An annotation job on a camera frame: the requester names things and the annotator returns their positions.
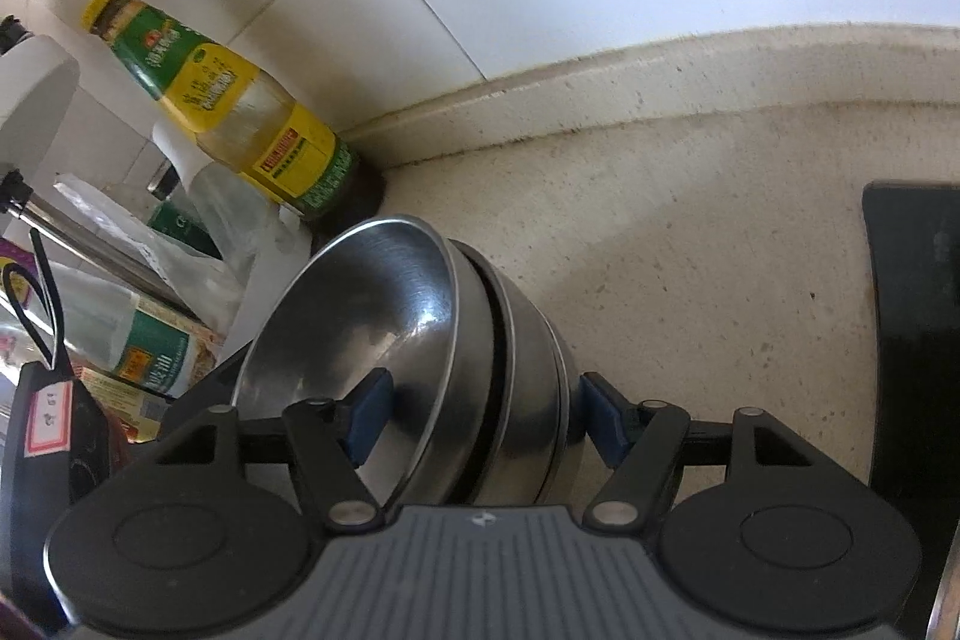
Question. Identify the green packet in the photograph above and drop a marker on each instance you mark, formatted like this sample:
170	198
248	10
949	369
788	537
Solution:
176	224

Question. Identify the clear plastic bag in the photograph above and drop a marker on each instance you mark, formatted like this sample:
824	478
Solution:
217	212

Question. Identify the yellow cap oil bottle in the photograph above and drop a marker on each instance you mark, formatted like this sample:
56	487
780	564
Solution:
225	93

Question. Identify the green label seasoning bottle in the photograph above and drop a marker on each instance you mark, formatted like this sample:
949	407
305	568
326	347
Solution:
154	344

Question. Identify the black glass cooktop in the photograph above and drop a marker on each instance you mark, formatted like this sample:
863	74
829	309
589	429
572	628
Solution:
915	310

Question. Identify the purple packet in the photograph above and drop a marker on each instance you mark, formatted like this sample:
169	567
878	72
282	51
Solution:
15	272

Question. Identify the orange packet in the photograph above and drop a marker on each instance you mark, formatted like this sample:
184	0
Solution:
120	391

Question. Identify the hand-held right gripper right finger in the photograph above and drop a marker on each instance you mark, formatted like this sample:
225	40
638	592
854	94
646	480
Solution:
604	419

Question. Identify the stainless steel bowl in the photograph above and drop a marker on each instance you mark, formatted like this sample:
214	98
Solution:
375	302
536	400
476	385

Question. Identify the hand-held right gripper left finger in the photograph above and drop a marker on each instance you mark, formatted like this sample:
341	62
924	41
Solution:
371	416

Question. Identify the metal tube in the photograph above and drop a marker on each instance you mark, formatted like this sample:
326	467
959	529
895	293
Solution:
90	239

